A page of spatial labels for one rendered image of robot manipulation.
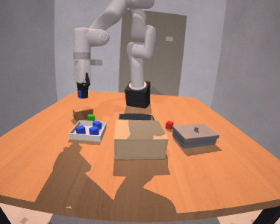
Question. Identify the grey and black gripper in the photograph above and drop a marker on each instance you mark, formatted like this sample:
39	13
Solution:
81	74

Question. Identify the brown cardboard box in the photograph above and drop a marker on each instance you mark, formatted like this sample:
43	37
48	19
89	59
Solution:
82	113

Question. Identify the red block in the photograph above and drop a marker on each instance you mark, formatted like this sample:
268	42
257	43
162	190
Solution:
169	125

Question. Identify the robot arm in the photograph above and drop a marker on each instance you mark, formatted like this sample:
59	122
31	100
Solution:
97	35

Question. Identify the green block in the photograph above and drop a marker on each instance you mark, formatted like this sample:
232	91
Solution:
91	117

